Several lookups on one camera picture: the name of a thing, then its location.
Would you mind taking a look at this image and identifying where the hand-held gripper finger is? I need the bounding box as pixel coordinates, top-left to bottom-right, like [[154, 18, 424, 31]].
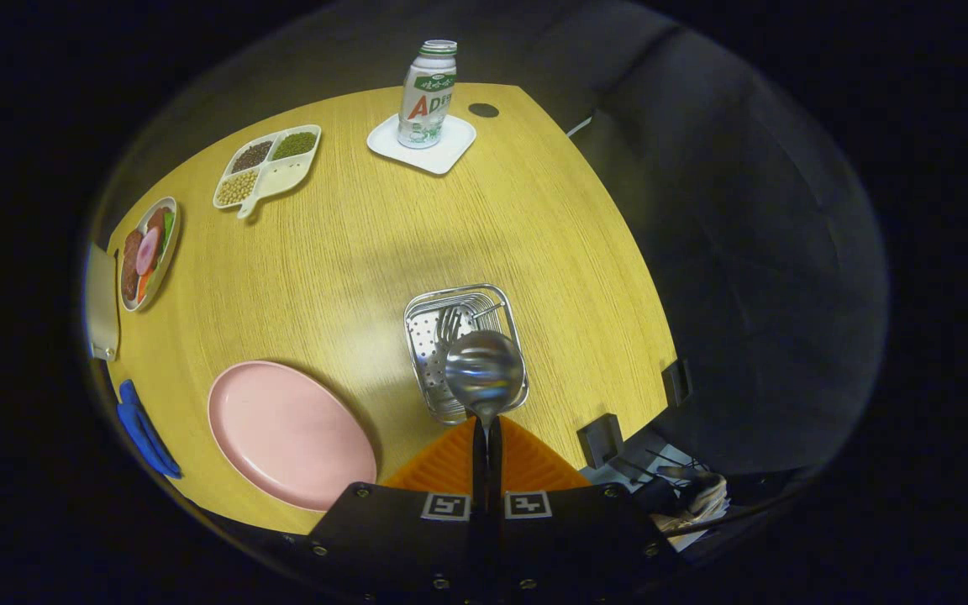
[[488, 416, 678, 605], [308, 416, 485, 605]]

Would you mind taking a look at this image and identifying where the metal spoon with wooden handle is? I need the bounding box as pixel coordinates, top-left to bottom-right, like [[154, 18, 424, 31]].
[[445, 329, 526, 429]]

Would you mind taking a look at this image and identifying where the metal fork with wooden handle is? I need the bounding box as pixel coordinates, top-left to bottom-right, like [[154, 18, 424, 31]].
[[435, 304, 503, 347]]

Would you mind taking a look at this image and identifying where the black table clamp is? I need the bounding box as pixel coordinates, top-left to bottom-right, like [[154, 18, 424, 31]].
[[576, 413, 624, 469], [661, 359, 693, 408]]

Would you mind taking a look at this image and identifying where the pink plate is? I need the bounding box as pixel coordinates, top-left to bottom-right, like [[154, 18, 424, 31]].
[[208, 360, 378, 513]]

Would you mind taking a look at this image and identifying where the pale crumpled bundle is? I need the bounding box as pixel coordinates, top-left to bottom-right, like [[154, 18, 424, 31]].
[[650, 471, 730, 551]]

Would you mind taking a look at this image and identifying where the white square coaster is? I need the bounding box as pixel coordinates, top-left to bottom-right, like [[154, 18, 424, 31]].
[[366, 113, 477, 176]]

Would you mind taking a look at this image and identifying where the blue towel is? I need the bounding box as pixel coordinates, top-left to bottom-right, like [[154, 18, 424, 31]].
[[117, 380, 183, 480]]

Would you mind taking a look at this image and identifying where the white divided dish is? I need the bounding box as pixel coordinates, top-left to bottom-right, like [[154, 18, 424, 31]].
[[213, 124, 323, 220]]

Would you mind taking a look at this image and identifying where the heap of yellow beans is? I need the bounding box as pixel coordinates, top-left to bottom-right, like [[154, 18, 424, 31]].
[[217, 171, 257, 207]]

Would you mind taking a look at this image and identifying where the white drink bottle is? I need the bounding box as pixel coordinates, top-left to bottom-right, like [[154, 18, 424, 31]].
[[397, 39, 458, 150]]

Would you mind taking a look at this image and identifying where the heap of green beans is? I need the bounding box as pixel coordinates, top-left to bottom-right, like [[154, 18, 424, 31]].
[[272, 131, 318, 160]]

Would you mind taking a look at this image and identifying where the white round food plate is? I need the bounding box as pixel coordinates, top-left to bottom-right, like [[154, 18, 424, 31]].
[[118, 196, 182, 313]]

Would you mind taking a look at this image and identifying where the heap of dark beans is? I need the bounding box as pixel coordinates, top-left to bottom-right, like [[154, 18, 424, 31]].
[[230, 140, 274, 174]]

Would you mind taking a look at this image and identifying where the pink ham slice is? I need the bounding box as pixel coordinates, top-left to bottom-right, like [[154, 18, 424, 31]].
[[136, 225, 162, 276]]

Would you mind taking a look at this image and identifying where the white toaster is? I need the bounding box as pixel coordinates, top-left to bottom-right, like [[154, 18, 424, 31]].
[[85, 242, 121, 363]]

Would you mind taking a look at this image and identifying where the metal wire cutlery basket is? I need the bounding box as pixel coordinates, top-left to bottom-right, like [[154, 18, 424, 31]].
[[403, 283, 530, 425]]

